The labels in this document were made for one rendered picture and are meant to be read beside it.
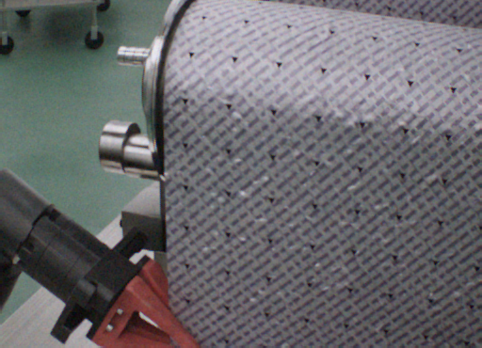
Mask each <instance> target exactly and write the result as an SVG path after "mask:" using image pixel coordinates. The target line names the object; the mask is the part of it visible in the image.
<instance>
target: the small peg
mask: <svg viewBox="0 0 482 348"><path fill-rule="evenodd" d="M148 52H149V49H147V48H143V47H141V48H139V47H135V46H132V47H130V46H127V47H126V46H122V47H121V48H120V49H119V50H118V55H117V59H118V61H117V62H118V63H119V65H121V66H122V65H130V66H138V67H143V68H144V65H145V60H146V57H147V53H148Z"/></svg>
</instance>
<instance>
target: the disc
mask: <svg viewBox="0 0 482 348"><path fill-rule="evenodd" d="M195 1H196V0H173V1H172V2H171V4H170V6H169V9H168V10H167V12H166V14H165V17H164V20H163V22H162V23H161V26H160V28H159V30H158V32H157V35H156V38H155V42H154V46H153V53H152V58H151V64H150V69H149V76H148V86H147V97H146V129H147V137H148V143H149V149H150V153H151V157H152V159H153V164H154V167H155V169H156V171H157V173H158V174H159V176H160V177H161V179H162V180H163V181H165V153H164V123H163V106H162V101H163V84H164V75H165V72H166V68H167V64H168V58H169V51H170V47H171V44H172V42H173V39H174V36H175V33H176V30H177V29H178V26H179V24H180V22H181V20H182V19H183V17H184V16H185V13H186V11H187V10H188V8H190V6H191V5H192V4H193V3H194V2H195Z"/></svg>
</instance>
